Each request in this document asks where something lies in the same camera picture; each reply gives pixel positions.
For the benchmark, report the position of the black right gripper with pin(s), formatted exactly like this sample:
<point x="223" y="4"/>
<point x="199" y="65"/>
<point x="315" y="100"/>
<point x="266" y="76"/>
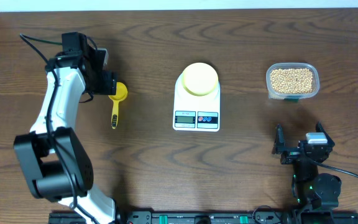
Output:
<point x="291" y="153"/>

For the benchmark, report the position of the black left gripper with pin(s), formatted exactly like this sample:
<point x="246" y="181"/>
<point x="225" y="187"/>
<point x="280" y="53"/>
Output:
<point x="109" y="78"/>

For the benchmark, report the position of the yellow measuring scoop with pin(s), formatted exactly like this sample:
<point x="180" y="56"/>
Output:
<point x="121" y="95"/>

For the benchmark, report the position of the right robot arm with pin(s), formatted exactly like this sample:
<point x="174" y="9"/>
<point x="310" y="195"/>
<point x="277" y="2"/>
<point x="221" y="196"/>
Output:
<point x="317" y="193"/>

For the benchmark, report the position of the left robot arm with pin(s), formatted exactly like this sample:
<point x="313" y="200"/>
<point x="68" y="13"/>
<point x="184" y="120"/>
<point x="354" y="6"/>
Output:
<point x="54" y="163"/>

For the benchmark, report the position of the white digital kitchen scale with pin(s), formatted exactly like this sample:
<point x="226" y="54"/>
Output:
<point x="196" y="113"/>

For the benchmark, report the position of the pale yellow bowl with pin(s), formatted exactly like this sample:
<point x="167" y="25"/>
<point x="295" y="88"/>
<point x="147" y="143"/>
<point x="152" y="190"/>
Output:
<point x="199" y="79"/>

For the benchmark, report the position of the soybeans in container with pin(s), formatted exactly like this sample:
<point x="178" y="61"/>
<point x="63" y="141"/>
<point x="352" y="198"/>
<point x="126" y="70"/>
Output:
<point x="292" y="80"/>

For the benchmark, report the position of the clear plastic container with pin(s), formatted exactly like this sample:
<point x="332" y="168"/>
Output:
<point x="281" y="96"/>

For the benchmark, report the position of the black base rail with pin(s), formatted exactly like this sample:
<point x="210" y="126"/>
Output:
<point x="143" y="217"/>

